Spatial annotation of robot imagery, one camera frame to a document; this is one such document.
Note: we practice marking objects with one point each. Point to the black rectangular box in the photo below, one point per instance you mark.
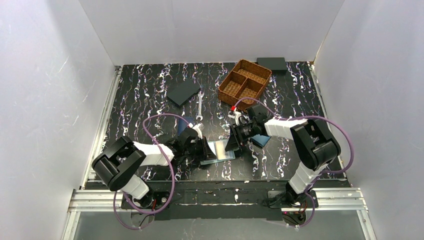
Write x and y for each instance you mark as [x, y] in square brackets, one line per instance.
[275, 64]

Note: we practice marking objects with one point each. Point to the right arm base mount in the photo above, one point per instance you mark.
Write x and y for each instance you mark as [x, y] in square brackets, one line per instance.
[296, 204]

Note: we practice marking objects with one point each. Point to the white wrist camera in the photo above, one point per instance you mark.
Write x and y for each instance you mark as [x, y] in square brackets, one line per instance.
[198, 128]
[235, 114]

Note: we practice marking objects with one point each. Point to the silver open-end wrench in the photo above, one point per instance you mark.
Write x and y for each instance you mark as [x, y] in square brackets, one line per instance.
[199, 116]

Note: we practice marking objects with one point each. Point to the brown woven divided basket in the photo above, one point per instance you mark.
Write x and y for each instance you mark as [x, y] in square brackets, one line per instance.
[245, 82]

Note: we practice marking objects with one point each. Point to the green card holder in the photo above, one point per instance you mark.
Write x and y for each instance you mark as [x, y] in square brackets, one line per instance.
[218, 149]

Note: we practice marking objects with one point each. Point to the light blue card holder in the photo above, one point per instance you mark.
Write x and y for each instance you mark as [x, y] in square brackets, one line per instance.
[260, 140]

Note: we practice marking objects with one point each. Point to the aluminium frame rail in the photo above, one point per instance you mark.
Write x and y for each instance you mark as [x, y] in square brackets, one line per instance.
[131, 99]

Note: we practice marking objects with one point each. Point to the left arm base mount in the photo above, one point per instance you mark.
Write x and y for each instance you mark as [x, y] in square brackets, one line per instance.
[153, 200]

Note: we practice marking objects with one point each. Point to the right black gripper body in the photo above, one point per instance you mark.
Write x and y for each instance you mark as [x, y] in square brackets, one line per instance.
[236, 136]

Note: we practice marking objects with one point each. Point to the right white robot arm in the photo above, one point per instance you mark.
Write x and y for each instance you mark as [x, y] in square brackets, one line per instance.
[316, 146]

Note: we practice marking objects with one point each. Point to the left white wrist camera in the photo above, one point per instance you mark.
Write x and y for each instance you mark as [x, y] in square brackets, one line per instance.
[198, 128]

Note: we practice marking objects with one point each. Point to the black flat square pad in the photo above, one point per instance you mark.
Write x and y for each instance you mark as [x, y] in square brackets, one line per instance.
[183, 92]

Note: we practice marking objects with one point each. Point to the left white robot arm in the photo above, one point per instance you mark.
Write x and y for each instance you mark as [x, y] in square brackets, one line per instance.
[117, 165]

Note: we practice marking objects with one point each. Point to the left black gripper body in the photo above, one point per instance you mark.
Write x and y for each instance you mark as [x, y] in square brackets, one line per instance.
[201, 148]

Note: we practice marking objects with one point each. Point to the navy blue card holder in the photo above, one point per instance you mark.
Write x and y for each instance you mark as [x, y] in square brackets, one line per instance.
[182, 124]

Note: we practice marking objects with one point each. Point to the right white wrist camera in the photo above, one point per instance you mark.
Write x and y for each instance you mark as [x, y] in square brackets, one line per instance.
[235, 114]

